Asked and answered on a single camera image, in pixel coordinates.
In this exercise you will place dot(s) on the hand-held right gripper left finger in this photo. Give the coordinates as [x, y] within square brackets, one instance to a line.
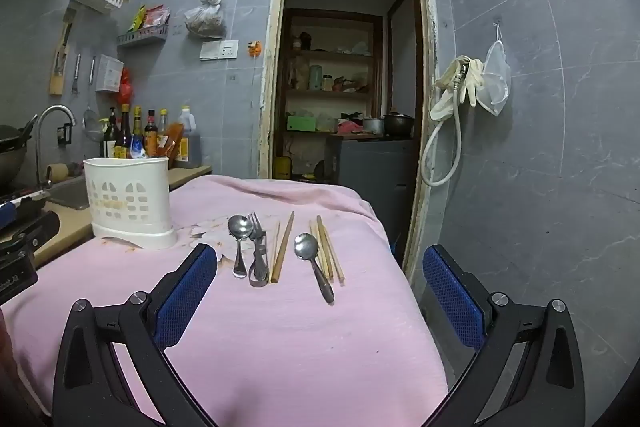
[187, 292]

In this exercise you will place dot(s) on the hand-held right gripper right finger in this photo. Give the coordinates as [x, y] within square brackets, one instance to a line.
[452, 297]

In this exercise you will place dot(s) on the metal kitchen faucet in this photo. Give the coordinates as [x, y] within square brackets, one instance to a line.
[39, 137]

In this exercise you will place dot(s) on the grey wall shelf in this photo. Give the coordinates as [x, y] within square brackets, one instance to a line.
[142, 37]

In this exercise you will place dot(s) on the black pot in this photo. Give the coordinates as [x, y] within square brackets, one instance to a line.
[398, 126]

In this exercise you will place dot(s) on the wooden knife holder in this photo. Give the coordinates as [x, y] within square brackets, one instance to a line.
[59, 57]

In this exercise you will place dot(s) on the yellow container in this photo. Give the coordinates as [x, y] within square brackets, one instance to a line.
[282, 168]

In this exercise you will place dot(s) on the colourful seasoning packets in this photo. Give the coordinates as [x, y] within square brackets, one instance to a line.
[152, 17]

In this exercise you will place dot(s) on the tape roll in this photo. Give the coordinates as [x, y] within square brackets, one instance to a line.
[58, 172]

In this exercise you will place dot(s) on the metal fork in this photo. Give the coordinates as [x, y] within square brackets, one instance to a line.
[258, 252]

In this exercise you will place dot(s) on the white wall switch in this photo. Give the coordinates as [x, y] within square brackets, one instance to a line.
[219, 50]

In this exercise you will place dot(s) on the green canister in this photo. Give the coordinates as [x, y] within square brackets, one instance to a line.
[315, 78]

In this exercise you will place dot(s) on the steel sink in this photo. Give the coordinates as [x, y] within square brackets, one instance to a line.
[70, 194]

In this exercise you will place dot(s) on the grey cabinet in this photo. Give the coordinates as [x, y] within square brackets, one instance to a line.
[370, 177]

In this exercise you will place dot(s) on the wooden kitchen counter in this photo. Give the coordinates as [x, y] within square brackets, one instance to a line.
[60, 229]

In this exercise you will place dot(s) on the wooden shelf unit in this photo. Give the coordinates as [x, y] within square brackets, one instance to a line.
[330, 94]

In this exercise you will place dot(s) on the hanging clear plastic bag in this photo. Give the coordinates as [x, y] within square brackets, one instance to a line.
[205, 19]

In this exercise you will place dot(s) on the hanging metal strainer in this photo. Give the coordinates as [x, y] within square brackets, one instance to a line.
[91, 122]

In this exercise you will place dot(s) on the white plastic utensil holder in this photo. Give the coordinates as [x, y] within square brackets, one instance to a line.
[127, 187]

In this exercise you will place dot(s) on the small metal spoon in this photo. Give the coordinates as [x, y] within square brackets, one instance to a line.
[240, 228]

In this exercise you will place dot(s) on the dark sauce bottle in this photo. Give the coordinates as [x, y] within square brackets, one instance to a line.
[109, 139]
[124, 132]
[137, 127]
[163, 134]
[151, 134]

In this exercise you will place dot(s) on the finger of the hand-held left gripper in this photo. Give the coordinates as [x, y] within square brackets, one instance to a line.
[7, 209]
[35, 229]

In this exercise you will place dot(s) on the white rubber gloves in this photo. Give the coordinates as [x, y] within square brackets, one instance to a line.
[472, 82]

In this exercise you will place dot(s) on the hanging metal utensil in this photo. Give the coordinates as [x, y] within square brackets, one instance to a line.
[76, 74]

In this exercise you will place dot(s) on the orange wall hook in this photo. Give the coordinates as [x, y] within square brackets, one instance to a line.
[255, 48]

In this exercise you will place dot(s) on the wooden door frame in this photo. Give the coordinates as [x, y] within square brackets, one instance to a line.
[274, 57]

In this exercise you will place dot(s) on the white mesh bag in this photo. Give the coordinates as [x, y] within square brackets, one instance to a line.
[495, 77]

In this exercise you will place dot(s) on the green box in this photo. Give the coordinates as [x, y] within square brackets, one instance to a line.
[301, 124]

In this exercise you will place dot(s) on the thick brown wooden chopstick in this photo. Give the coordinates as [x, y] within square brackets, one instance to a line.
[283, 247]

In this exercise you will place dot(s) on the white wall box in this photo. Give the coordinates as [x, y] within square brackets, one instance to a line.
[109, 74]

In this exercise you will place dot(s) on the wall socket with plug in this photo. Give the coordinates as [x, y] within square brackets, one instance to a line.
[63, 134]

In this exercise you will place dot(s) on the metal pot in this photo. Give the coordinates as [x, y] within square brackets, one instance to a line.
[373, 127]

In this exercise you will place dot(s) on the blue and white packet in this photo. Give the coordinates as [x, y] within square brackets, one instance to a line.
[137, 152]

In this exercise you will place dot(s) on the person's left forearm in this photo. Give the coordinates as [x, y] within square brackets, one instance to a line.
[7, 357]

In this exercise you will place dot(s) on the dark wok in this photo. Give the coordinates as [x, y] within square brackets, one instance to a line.
[12, 152]

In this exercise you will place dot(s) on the red plastic bag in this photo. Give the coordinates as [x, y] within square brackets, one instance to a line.
[126, 89]

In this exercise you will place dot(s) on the large oil jug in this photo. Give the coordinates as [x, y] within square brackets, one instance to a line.
[189, 142]

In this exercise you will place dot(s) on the orange snack packet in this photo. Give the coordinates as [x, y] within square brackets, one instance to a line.
[175, 139]

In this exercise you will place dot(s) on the pink cloth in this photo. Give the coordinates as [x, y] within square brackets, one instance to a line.
[300, 347]

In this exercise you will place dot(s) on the large metal spoon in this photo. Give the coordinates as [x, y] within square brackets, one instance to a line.
[306, 248]

